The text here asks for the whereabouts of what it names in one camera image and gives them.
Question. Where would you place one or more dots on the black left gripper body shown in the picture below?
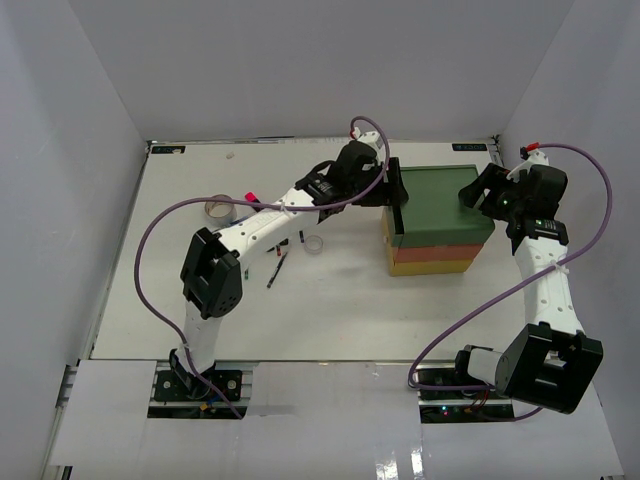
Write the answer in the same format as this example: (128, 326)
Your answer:
(356, 187)

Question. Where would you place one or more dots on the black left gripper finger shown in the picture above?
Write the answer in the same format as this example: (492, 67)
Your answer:
(377, 197)
(397, 194)

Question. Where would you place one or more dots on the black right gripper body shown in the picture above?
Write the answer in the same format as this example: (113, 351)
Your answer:
(504, 197)

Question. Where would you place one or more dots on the black ballpoint pen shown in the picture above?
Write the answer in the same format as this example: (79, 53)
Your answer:
(277, 270)

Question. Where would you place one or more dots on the green drawer tray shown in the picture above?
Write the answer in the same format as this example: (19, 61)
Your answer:
(393, 227)

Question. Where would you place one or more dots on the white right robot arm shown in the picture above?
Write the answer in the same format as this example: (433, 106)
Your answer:
(551, 362)

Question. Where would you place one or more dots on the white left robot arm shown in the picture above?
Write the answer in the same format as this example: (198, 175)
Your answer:
(213, 271)

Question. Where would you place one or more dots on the green drawer box shell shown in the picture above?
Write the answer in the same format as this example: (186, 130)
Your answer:
(433, 214)

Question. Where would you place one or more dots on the black label right corner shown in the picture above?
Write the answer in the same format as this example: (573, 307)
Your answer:
(468, 147)

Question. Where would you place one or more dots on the black label corner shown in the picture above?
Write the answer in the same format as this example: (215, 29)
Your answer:
(468, 147)
(168, 149)

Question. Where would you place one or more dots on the yellow drawer box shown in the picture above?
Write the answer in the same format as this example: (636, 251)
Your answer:
(397, 269)

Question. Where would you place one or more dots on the small clear tape roll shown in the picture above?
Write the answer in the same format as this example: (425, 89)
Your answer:
(313, 244)

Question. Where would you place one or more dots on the pink cap black marker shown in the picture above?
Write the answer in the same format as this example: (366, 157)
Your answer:
(251, 197)

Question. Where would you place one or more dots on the large clear tape roll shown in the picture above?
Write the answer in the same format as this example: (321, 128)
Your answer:
(220, 211)

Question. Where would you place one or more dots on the black label left corner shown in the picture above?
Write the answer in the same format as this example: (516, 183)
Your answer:
(168, 149)

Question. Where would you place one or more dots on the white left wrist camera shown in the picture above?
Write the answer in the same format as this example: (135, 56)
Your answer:
(372, 139)

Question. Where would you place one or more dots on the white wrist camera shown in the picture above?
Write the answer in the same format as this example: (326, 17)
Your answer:
(372, 139)
(531, 155)

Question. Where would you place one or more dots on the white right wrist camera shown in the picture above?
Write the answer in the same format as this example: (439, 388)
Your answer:
(531, 155)

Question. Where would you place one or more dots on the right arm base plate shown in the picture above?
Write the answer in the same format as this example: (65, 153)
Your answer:
(459, 396)

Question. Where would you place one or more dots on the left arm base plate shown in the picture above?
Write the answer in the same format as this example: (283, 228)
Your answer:
(169, 388)

